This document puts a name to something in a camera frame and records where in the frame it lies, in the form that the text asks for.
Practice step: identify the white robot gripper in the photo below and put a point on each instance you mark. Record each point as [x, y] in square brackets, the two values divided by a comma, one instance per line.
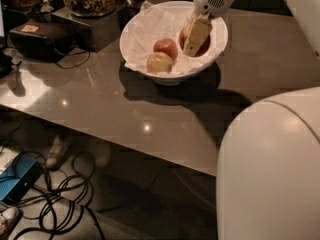
[210, 2]

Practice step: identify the red apple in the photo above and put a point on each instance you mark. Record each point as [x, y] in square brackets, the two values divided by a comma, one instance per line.
[182, 38]
[167, 46]

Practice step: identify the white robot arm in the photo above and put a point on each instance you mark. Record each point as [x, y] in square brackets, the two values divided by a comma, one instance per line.
[268, 170]

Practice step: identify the red apple top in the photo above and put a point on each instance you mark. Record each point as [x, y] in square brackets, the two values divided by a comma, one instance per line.
[167, 46]

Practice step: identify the white ceramic bowl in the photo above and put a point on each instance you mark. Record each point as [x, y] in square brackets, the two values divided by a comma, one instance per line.
[160, 42]

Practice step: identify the yellow-red apple front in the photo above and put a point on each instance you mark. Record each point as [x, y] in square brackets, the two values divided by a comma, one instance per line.
[159, 62]

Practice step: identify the white paper liner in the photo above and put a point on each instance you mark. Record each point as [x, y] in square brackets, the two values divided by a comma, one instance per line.
[153, 27]

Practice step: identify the dark grey stand box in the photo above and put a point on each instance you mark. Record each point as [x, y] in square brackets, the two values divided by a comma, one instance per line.
[92, 33]

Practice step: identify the black device with label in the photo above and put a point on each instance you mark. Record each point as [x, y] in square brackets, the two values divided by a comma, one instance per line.
[48, 42]

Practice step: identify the metal scoop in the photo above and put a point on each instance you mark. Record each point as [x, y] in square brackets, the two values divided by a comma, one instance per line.
[46, 7]

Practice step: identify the white shoe under table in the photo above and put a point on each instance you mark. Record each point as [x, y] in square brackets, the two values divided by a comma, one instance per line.
[57, 153]

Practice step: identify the blue box on floor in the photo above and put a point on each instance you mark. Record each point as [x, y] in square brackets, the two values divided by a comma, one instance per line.
[15, 178]

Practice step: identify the white shoe bottom left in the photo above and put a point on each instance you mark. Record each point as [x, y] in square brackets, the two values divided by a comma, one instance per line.
[8, 218]

